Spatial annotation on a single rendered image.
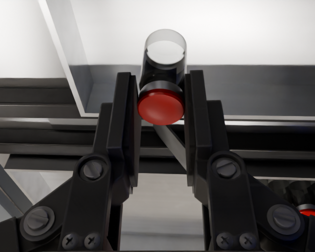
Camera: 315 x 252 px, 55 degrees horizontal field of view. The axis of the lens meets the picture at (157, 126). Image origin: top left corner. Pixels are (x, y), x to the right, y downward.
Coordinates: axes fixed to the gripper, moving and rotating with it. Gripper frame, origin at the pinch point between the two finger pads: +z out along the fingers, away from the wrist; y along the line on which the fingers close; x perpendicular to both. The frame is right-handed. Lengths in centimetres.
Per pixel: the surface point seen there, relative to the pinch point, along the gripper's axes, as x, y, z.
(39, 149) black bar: -14.0, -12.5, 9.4
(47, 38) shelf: -2.8, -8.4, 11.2
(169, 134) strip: -10.5, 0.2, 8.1
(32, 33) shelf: -2.4, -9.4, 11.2
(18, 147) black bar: -13.7, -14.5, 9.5
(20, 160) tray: -15.4, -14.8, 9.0
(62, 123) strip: -12.2, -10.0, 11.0
